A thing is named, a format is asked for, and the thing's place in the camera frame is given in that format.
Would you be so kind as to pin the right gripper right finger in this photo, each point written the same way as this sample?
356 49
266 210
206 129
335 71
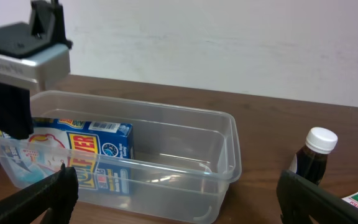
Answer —
301 202

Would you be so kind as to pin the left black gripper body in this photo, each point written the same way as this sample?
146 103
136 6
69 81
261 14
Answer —
45 28

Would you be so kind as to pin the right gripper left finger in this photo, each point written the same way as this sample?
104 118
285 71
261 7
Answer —
54 196

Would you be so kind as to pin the blue Cool Fever box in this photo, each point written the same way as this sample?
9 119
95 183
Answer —
78 144

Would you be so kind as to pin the clear plastic container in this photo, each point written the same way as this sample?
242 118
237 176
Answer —
161 160

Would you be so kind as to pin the dark bottle white cap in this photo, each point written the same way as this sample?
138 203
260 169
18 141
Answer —
311 160

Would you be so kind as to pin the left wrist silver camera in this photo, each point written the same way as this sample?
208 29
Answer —
38 72

